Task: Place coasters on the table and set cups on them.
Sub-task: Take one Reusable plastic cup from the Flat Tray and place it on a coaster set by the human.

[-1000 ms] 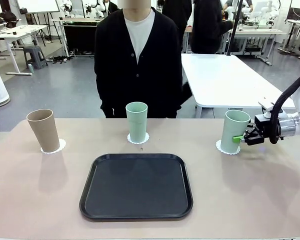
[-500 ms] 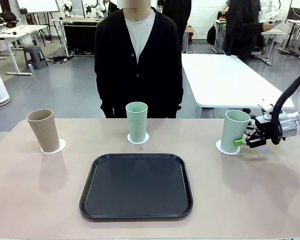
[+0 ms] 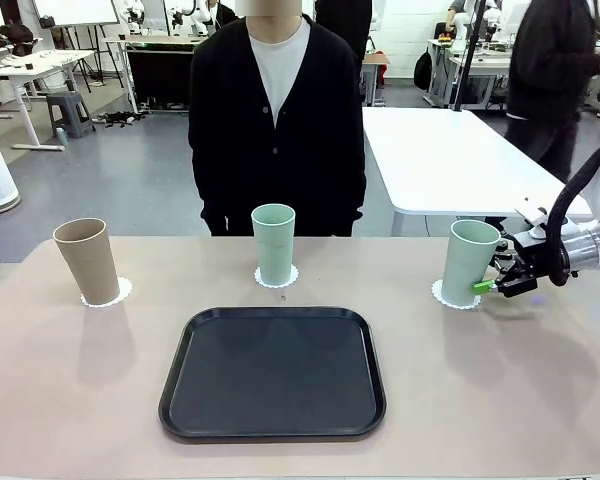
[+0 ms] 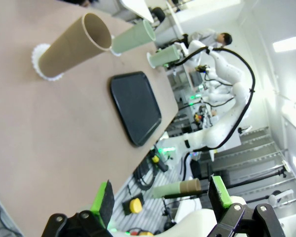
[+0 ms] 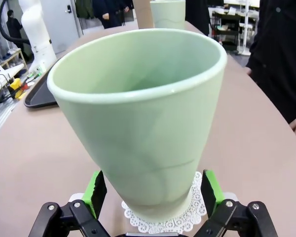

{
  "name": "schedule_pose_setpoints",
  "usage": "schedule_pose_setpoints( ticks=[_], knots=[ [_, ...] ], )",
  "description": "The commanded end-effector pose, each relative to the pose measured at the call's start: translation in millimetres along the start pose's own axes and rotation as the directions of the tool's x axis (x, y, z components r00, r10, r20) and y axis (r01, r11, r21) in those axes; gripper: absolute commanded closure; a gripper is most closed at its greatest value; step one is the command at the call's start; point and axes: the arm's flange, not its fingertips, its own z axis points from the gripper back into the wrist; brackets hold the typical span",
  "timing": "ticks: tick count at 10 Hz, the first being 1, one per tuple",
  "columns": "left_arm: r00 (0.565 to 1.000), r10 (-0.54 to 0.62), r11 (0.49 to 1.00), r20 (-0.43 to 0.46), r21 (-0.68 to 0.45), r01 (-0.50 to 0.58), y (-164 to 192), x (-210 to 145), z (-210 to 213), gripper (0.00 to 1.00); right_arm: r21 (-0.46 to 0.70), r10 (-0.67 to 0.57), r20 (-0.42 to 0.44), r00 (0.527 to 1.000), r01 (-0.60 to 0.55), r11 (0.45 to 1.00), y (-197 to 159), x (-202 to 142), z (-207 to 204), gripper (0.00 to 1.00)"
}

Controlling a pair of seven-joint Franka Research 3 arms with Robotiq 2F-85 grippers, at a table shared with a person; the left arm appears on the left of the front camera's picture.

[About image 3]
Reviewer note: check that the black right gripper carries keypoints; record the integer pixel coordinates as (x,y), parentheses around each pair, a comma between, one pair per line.
(535,257)

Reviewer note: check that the light green plastic cup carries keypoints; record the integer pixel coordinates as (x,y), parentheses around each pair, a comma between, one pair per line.
(274,245)
(465,265)

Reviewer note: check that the white scalloped paper coaster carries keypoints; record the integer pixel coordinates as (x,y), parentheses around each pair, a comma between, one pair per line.
(436,291)
(125,291)
(294,276)

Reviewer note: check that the brown plastic cup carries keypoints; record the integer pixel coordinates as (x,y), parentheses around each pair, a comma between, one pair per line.
(87,260)

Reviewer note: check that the person's right forearm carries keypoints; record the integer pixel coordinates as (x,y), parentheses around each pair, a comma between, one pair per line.
(205,185)

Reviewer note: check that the person's left forearm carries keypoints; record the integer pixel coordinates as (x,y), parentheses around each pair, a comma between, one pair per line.
(355,185)

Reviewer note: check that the large white table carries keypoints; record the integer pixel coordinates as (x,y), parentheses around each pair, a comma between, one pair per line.
(430,160)

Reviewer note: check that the white desk with equipment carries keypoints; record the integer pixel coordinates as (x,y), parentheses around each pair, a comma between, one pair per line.
(490,60)

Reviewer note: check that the bystander in black sweater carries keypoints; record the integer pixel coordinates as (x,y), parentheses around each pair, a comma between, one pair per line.
(545,60)

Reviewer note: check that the black stand pole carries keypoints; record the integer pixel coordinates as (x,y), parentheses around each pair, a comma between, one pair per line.
(467,60)

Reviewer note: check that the black backpack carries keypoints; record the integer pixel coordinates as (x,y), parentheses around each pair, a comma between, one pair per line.
(422,70)

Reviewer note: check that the black plastic serving tray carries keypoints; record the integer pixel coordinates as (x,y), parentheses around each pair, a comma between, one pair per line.
(270,375)

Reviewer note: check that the bystander in black clothes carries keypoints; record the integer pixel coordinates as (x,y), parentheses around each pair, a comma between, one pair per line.
(225,12)
(347,25)

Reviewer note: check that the person in black cardigan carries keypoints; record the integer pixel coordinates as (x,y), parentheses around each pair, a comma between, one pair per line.
(220,100)

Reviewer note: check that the black fronted workbench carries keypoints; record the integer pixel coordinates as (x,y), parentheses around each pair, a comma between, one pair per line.
(160,75)

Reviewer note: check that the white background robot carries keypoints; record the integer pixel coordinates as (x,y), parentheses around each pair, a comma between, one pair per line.
(192,15)
(132,15)

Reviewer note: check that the grey plastic step stool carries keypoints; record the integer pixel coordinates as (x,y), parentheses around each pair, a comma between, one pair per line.
(70,112)

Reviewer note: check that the grey bottle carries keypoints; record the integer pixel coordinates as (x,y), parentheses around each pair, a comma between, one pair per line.
(61,137)

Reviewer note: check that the whiteboard on easel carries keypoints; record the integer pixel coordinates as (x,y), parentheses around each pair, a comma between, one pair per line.
(80,12)

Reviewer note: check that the white work desk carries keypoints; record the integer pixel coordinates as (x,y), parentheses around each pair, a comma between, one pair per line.
(35,67)

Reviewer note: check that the black bag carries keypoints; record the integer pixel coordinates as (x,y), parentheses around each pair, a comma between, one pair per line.
(15,37)

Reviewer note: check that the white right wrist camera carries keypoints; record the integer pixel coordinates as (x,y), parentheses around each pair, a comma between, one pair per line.
(535,220)

